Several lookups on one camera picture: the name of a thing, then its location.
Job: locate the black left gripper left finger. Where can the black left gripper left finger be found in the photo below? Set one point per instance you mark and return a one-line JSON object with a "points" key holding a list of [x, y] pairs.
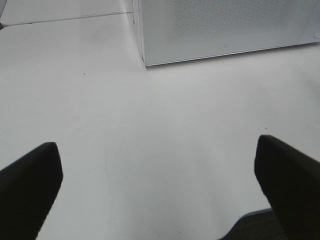
{"points": [[28, 189]]}

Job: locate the white microwave oven body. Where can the white microwave oven body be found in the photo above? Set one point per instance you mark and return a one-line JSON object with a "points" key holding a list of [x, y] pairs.
{"points": [[225, 25]]}

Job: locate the white microwave door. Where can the white microwave door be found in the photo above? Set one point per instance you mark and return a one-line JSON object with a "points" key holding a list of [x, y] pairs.
{"points": [[225, 27]]}

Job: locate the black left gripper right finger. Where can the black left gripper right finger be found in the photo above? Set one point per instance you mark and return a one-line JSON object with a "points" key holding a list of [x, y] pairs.
{"points": [[290, 180]]}

